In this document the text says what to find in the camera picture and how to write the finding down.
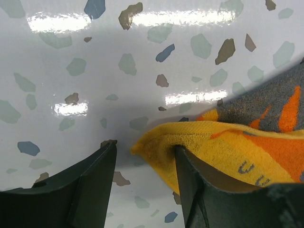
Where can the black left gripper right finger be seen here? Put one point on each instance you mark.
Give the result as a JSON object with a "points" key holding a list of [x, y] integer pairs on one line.
{"points": [[212, 199]]}

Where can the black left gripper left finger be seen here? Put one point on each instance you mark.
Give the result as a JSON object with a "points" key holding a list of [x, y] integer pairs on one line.
{"points": [[76, 197]]}

